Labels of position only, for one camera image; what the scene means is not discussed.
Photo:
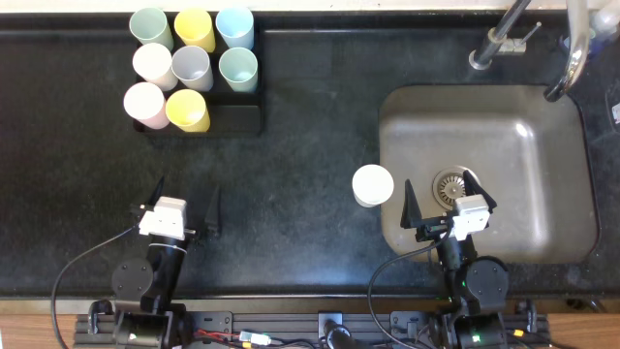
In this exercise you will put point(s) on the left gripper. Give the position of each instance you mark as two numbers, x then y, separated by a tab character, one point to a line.
198	233

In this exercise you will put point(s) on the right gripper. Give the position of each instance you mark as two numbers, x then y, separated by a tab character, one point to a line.
433	229

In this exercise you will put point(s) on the white cup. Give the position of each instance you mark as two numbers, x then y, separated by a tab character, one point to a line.
152	60
372	184

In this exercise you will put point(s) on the yellow cup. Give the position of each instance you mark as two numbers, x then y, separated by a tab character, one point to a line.
194	24
186	109

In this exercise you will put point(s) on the pink cup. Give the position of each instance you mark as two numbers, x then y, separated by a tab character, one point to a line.
144	102

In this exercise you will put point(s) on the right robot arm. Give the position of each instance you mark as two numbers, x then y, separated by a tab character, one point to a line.
484	281

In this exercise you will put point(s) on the steel sink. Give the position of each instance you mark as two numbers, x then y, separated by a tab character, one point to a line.
523	194

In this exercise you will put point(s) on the black tray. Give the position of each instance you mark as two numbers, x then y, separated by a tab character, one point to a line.
237	116

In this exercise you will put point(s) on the grey cup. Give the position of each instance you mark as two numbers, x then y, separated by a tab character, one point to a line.
190	63

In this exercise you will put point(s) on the green cup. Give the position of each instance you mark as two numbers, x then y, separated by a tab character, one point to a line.
237	65
147	24

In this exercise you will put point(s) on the steel tap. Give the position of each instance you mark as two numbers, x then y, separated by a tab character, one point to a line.
484	48

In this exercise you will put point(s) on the blue cup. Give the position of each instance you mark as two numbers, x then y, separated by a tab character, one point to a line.
235	22

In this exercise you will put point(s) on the blue soap bottle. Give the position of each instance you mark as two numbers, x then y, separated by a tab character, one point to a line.
605	22

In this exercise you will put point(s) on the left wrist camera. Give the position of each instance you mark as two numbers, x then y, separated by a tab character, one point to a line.
164	218

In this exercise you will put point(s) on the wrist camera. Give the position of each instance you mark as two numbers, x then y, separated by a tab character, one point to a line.
164	218
471	215

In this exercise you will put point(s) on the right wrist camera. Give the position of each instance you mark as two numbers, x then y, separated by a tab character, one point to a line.
471	215

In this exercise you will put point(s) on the mounting rail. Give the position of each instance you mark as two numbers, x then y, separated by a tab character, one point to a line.
290	324

